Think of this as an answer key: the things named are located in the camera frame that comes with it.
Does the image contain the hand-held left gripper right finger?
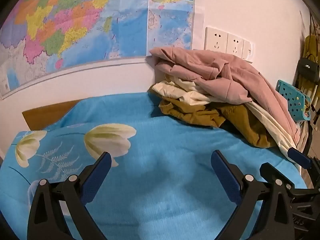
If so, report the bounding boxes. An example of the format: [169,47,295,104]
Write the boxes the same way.
[211,150,295,240]

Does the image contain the white wall socket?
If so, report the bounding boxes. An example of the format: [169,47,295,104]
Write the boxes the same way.
[243,40,256,62]
[227,33,245,56]
[205,27,228,53]

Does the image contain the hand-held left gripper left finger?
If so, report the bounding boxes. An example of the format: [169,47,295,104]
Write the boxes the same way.
[27,151,112,240]

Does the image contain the blue perforated plastic basket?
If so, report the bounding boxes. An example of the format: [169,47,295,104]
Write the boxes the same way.
[276,79,312,122]

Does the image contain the cream garment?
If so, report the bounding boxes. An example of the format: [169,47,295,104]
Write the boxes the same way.
[152,74,300,165]

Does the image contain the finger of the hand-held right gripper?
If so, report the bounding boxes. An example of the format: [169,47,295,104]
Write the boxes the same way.
[287,147,320,173]
[259,162,298,193]

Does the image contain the yellow-green bag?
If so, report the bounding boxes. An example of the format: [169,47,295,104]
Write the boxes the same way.
[301,35,320,98]

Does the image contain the blue floral blanket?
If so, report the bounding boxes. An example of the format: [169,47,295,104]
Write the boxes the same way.
[0,92,308,240]

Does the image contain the pink zip jacket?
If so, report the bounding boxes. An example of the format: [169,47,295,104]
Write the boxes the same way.
[149,47,300,145]

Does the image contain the black handbag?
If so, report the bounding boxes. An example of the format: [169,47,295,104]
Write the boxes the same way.
[297,58,320,82]

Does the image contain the wooden headboard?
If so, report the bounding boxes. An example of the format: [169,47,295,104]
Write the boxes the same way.
[22,99,82,131]

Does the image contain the mustard garment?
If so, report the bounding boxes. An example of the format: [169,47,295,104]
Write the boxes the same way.
[149,85,275,148]

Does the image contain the colourful wall map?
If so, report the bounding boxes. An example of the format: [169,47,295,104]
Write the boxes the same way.
[0,0,195,100]

